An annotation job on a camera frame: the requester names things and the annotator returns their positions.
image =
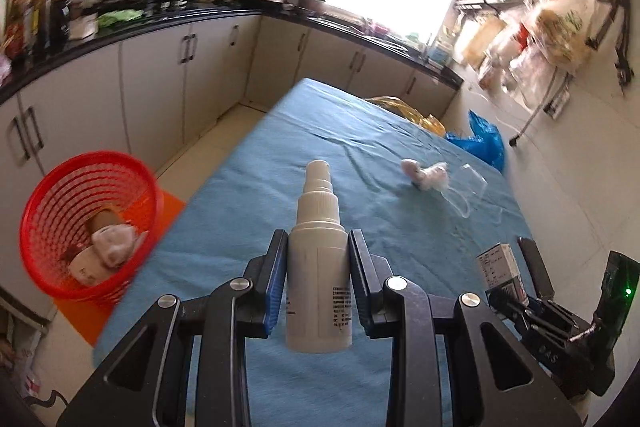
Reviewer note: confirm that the blue plastic bag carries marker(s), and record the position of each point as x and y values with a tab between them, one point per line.
482	142

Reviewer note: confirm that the hanging plastic bags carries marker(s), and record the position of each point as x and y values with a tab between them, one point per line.
540	42

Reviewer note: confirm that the white bag green print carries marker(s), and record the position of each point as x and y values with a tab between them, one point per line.
115	242

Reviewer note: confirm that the gas stove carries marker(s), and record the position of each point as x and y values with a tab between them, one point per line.
160	2

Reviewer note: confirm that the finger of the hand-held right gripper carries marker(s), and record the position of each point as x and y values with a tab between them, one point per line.
536	272
515	314

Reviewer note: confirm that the yellow-brown paper tube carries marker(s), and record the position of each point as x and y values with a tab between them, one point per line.
105	219

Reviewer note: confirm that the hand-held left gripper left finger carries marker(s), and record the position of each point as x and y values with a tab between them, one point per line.
277	282

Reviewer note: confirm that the white spray bottle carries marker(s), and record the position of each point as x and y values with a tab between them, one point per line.
317	267

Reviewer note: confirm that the row of condiment bottles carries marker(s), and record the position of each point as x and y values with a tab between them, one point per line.
40	12

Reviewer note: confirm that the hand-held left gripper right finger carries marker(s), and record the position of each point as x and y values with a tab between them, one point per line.
360	282

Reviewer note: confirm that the white base cabinets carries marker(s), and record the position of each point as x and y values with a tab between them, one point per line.
150	72

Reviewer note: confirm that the red mesh basket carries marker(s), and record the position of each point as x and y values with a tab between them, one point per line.
65	187

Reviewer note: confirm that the green cloth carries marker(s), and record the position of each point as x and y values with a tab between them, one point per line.
117	17

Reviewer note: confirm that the black kitchen countertop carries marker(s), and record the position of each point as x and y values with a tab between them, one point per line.
50	62

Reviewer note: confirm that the yellow plastic bag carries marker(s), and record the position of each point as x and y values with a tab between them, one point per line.
415	114

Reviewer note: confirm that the clear plastic cup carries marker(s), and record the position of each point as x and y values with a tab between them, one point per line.
472	187

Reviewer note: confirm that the white box with dark stripe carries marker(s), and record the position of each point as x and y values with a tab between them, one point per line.
87	267

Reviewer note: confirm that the black wall hook rack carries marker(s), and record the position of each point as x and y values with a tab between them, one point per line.
620	37

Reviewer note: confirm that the crumpled white tissue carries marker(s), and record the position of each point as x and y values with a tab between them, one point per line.
430	177

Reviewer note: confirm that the white box with pink print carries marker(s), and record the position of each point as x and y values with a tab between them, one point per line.
500	267

